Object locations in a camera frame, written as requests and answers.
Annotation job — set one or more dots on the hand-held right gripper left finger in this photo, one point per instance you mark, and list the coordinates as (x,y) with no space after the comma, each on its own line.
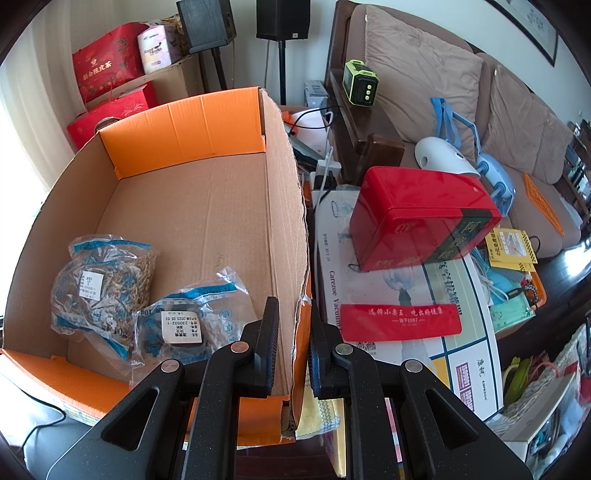
(265,350)

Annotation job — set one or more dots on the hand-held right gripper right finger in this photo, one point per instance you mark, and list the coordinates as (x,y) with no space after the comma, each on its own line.
(323,369)

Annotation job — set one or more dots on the large orange cardboard box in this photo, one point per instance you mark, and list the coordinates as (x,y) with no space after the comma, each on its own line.
(207,207)

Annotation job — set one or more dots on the yellow patterned towel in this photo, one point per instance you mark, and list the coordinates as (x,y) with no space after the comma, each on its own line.
(316,415)

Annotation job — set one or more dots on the clear bag of dark herbs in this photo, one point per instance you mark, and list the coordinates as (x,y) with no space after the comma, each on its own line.
(184,318)

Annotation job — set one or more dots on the flat red case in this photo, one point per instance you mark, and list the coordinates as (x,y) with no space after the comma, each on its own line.
(401,321)

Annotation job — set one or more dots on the large white printed box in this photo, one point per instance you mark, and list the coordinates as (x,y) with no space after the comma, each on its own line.
(369,286)

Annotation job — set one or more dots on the clear bag of dried herbs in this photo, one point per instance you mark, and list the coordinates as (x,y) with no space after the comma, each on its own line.
(106,281)

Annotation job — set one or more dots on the red tin box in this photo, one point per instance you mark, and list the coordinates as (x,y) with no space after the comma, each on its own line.
(406,207)

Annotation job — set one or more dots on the white power strip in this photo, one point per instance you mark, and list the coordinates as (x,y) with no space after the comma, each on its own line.
(323,173)

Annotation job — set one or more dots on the green face mask pack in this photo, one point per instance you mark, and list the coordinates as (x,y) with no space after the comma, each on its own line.
(512,314)

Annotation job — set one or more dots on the white carton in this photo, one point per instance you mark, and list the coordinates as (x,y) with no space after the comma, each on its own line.
(531,429)

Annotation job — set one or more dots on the brown wooden sofa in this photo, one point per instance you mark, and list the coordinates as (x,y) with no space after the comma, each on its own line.
(369,152)

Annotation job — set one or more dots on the yellow booklet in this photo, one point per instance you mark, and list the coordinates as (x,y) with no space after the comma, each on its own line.
(512,251)

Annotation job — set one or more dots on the woven basket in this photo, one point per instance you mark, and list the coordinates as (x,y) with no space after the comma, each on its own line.
(549,383)

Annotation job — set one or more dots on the orange tray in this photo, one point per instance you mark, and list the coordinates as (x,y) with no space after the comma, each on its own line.
(540,300)

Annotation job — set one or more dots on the white plastic massager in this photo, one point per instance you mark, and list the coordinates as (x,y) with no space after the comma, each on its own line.
(438,154)

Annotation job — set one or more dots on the white blue box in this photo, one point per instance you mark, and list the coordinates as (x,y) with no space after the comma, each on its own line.
(316,94)

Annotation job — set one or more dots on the orange paper sheet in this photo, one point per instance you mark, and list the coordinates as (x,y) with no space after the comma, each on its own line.
(542,201)

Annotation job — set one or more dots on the red gift box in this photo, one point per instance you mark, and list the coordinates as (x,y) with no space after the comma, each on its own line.
(124,108)

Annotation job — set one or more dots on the brown cardboard box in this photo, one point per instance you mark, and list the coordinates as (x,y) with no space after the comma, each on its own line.
(180,81)

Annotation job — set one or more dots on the green black cube device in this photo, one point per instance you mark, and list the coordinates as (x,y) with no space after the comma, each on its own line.
(360,83)

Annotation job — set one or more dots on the large beige cushion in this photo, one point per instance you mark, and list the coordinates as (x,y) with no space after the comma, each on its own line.
(415,83)

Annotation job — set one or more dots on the white pink box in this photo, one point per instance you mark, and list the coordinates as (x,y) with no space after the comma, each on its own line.
(159,46)

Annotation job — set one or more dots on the red gift bag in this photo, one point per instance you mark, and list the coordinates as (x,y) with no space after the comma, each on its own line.
(108,60)

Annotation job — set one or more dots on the white curtain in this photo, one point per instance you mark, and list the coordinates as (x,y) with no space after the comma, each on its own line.
(27,120)

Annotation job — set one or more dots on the grey black speaker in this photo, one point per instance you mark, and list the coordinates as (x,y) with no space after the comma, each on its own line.
(205,23)

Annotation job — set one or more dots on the framed wall picture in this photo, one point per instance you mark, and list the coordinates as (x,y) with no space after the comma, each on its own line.
(531,27)

